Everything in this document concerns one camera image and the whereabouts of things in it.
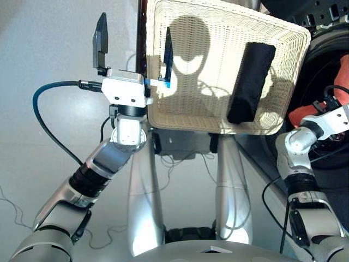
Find black cloth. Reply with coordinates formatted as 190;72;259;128
226;42;276;125

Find red cloth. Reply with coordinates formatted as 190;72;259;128
288;53;349;129

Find pale woven basket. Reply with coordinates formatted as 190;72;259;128
146;0;312;136

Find grey washing machine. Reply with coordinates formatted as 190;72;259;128
231;0;349;208

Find dark brown glossy stand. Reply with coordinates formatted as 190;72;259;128
135;0;148;76

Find black robot foot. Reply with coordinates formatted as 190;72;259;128
152;133;162;154

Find dark grey floor box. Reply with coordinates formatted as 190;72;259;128
155;129;219;162

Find silver robot torso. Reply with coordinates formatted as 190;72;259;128
68;226;300;262

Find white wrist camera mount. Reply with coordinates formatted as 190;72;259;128
101;69;154;108
301;104;349;140

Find short black wrist cable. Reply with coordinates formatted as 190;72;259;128
99;106;117;143

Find thin grey floor wire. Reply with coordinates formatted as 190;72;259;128
159;152;219;192
0;185;33;229
86;223;129;250

